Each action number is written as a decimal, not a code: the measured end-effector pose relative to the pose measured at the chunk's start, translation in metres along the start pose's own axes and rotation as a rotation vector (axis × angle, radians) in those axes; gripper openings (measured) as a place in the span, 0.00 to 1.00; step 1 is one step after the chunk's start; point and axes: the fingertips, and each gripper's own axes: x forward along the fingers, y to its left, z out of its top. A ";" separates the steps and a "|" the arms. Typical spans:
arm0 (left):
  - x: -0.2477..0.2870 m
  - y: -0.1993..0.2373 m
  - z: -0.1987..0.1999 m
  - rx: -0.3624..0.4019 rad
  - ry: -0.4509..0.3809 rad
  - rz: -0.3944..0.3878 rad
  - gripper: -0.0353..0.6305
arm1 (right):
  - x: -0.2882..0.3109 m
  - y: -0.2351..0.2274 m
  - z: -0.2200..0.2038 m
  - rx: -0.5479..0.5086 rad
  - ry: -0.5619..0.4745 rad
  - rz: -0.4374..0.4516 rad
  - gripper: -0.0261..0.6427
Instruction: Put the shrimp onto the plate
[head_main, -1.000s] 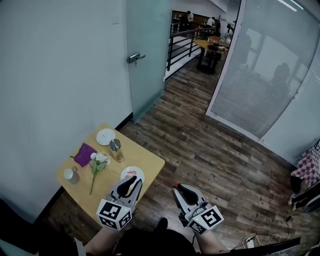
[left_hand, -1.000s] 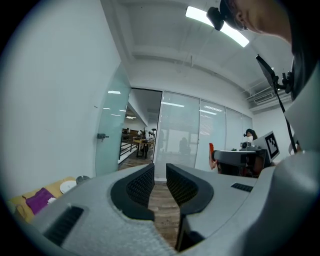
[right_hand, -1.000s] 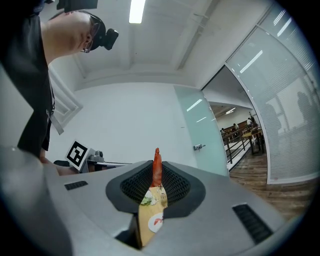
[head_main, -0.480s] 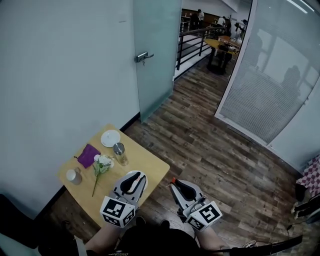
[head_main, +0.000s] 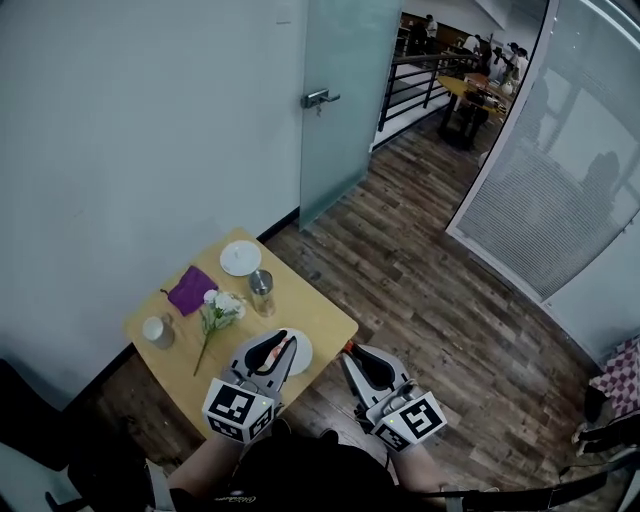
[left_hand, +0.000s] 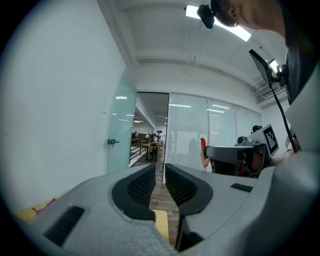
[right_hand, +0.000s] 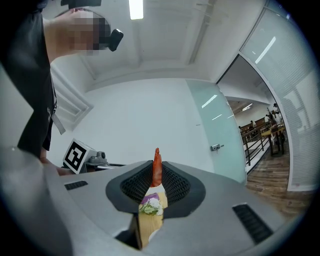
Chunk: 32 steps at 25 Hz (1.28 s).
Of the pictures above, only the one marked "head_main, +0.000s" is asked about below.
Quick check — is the person's right forearm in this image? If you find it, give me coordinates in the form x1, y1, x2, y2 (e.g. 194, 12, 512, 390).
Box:
393, 443, 452, 495

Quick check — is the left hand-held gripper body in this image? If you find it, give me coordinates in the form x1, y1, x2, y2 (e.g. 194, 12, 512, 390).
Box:
201, 367, 286, 445

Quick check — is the black office chair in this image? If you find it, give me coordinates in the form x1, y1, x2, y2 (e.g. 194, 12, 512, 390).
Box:
0, 357, 151, 512

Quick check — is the frosted glass door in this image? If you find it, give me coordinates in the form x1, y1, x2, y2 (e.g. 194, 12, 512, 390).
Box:
298, 0, 404, 233

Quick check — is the grey harness strap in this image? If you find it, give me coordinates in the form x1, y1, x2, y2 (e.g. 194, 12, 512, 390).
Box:
142, 459, 174, 512

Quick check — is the white plate with red food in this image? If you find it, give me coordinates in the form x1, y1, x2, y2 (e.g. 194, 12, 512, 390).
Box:
269, 327, 315, 378

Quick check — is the dark flat panel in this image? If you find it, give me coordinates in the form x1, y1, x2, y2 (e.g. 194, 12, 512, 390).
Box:
439, 472, 612, 512

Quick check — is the metal door handle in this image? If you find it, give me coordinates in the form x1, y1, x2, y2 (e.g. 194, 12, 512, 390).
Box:
299, 88, 343, 118

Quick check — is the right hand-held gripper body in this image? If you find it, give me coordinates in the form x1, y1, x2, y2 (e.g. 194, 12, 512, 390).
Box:
365, 379, 448, 454

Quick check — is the white artificial flower bouquet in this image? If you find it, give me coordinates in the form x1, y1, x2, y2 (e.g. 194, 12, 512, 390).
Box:
192, 288, 248, 378

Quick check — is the purple checkered cloth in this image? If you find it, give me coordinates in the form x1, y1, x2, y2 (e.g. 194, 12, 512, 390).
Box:
589, 335, 640, 417

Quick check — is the glass partition with blinds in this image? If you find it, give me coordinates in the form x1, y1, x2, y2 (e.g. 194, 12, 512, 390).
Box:
444, 0, 640, 302

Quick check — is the person's left forearm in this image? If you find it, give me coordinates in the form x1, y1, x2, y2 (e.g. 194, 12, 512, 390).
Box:
166, 433, 247, 495

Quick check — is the glass jar with metal lid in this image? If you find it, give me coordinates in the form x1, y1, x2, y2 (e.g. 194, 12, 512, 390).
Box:
248, 268, 278, 319

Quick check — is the yellow round table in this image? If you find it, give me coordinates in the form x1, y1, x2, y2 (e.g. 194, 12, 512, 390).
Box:
435, 74, 517, 152

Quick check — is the grey mug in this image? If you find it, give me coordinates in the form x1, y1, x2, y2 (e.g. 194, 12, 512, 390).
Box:
141, 312, 178, 351

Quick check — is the black metal railing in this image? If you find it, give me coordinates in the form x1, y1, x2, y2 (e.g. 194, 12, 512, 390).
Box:
376, 51, 482, 134

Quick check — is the empty white plate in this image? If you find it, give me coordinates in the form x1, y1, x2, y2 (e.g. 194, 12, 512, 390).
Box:
219, 239, 264, 278

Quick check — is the purple drawstring pouch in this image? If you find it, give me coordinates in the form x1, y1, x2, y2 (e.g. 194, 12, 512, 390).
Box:
159, 265, 220, 318

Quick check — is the person wearing head camera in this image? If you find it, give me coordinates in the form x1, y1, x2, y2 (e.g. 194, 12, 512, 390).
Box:
144, 418, 402, 512

